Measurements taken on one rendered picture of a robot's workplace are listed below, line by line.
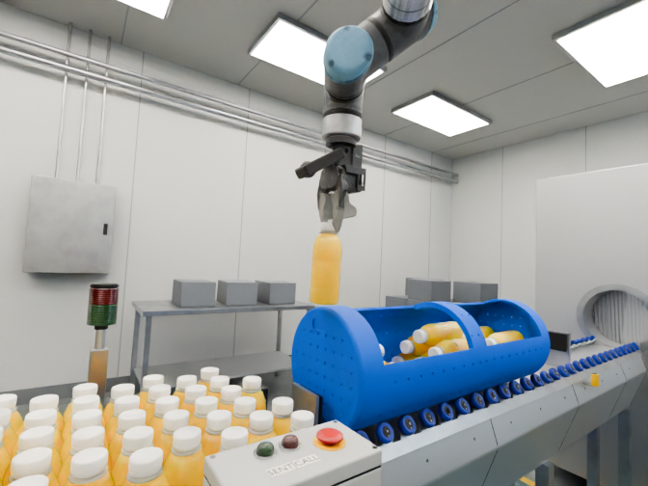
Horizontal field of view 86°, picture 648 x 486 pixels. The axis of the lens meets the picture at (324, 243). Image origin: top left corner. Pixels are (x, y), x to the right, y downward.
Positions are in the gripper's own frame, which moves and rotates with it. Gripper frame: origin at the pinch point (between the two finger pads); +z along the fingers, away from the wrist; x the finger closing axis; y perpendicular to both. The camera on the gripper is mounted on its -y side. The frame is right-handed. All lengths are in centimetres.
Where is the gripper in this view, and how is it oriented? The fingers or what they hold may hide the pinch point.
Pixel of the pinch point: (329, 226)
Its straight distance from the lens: 78.6
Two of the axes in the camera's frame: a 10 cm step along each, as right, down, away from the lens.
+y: 8.3, 0.5, 5.5
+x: -5.5, -0.2, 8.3
